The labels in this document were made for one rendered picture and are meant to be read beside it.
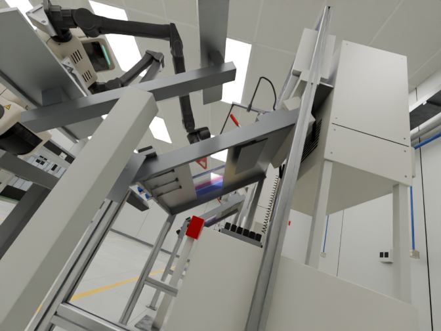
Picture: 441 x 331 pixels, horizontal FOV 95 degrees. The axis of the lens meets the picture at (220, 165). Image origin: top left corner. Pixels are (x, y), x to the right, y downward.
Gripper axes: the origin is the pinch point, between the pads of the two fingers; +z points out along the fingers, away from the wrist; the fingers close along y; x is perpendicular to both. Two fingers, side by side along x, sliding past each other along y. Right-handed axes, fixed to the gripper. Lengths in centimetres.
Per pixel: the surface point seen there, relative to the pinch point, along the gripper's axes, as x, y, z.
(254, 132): -18.9, -31.9, 8.6
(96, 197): 28, -62, 23
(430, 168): -190, 66, 59
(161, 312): 62, 69, 62
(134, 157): 24.5, -37.7, 3.8
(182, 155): 9.6, -32.8, 6.9
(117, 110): 19, -64, 7
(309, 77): -52, -35, -5
